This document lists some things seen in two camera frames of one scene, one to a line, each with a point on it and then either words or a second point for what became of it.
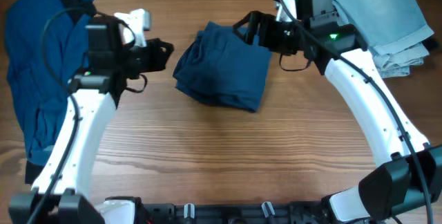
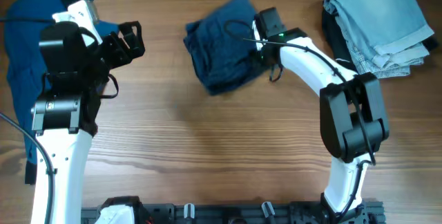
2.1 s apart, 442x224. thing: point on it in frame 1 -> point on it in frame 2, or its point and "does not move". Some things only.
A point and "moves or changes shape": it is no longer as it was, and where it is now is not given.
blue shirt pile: (45, 52) does not move
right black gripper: (268, 23) -> (255, 55)
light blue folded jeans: (391, 24) does not move
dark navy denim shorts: (221, 67) moves or changes shape
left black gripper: (157, 57) -> (137, 48)
